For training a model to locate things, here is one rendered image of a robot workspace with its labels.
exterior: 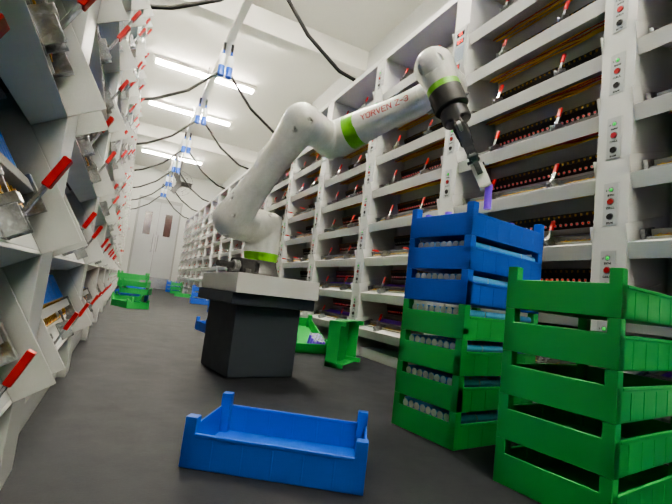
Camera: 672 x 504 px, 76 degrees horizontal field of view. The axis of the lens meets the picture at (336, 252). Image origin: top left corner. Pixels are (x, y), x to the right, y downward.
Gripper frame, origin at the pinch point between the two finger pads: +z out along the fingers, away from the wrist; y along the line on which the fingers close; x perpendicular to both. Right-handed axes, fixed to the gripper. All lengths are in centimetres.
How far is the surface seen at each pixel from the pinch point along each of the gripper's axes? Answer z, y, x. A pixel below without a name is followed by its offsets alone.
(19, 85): -1, 87, -40
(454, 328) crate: 34.2, 9.2, -18.3
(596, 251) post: 24.7, -28.8, 20.4
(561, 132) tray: -15.5, -37.9, 27.9
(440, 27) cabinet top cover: -113, -91, 12
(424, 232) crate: 8.8, 2.9, -18.0
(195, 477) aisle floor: 45, 56, -56
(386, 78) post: -117, -113, -25
